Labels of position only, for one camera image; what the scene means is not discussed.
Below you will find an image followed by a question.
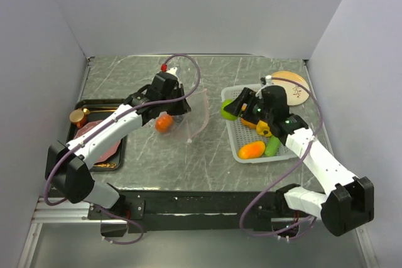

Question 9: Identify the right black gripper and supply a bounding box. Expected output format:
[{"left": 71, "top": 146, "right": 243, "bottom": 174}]
[{"left": 224, "top": 87, "right": 273, "bottom": 126}]

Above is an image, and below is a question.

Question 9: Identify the orange fried food piece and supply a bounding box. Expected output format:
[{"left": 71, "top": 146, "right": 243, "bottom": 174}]
[{"left": 241, "top": 104, "right": 257, "bottom": 129}]

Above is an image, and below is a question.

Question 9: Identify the orange pumpkin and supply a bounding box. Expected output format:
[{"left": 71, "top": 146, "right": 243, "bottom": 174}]
[{"left": 155, "top": 114, "right": 174, "bottom": 134}]

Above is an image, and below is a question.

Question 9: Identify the green apple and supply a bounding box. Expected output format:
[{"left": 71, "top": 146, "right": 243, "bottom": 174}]
[{"left": 220, "top": 99, "right": 239, "bottom": 121}]

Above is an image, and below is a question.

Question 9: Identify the yellow bell pepper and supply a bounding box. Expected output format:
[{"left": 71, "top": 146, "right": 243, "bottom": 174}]
[{"left": 256, "top": 121, "right": 272, "bottom": 137}]

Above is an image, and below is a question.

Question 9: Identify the clear zip top bag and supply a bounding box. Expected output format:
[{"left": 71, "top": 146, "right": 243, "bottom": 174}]
[{"left": 155, "top": 88, "right": 209, "bottom": 144}]

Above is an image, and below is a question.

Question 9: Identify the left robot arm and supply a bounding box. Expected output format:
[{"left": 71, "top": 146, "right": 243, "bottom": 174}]
[{"left": 44, "top": 68, "right": 191, "bottom": 219}]

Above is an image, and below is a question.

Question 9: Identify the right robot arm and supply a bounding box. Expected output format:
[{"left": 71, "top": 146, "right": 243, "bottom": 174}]
[{"left": 222, "top": 85, "right": 374, "bottom": 237}]

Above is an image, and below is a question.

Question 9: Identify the white plastic basket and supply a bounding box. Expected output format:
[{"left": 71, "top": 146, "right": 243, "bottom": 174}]
[{"left": 220, "top": 84, "right": 299, "bottom": 164}]

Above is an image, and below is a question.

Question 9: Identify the beige round plate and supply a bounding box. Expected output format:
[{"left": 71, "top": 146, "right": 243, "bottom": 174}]
[{"left": 271, "top": 71, "right": 310, "bottom": 106}]

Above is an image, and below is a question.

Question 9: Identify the orange mango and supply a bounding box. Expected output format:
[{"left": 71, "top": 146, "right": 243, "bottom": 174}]
[{"left": 237, "top": 141, "right": 266, "bottom": 160}]

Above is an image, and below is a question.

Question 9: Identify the green cucumber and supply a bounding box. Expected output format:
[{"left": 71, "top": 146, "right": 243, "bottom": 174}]
[{"left": 264, "top": 136, "right": 281, "bottom": 157}]

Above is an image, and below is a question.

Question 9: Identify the black tray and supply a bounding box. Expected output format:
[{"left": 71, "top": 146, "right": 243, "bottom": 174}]
[{"left": 65, "top": 99, "right": 127, "bottom": 172}]

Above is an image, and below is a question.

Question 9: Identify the gold spoon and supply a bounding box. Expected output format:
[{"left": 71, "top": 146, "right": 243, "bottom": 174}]
[{"left": 81, "top": 107, "right": 117, "bottom": 115}]

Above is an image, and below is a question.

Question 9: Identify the pink plate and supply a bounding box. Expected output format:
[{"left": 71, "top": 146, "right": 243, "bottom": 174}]
[{"left": 73, "top": 120, "right": 121, "bottom": 166}]

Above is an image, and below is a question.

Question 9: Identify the gold fork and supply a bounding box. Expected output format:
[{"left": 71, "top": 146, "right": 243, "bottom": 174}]
[{"left": 94, "top": 162, "right": 117, "bottom": 169}]

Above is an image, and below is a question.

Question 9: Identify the gold cup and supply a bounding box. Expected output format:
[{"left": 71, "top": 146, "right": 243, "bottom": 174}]
[{"left": 69, "top": 109, "right": 87, "bottom": 129}]

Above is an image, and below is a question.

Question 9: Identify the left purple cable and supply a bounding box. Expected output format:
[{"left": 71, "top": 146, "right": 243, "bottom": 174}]
[{"left": 43, "top": 54, "right": 201, "bottom": 245}]

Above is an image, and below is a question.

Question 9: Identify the purple cable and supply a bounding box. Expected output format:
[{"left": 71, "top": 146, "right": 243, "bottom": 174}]
[
  {"left": 239, "top": 77, "right": 324, "bottom": 240},
  {"left": 43, "top": 54, "right": 201, "bottom": 245}
]

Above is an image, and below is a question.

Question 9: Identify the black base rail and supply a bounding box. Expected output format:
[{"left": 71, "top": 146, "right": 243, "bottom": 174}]
[{"left": 46, "top": 186, "right": 318, "bottom": 233}]

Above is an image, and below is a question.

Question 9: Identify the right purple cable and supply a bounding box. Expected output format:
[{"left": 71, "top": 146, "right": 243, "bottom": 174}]
[{"left": 239, "top": 77, "right": 324, "bottom": 240}]

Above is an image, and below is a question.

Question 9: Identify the aluminium rail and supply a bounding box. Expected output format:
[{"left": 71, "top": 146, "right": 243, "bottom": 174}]
[{"left": 17, "top": 195, "right": 95, "bottom": 268}]

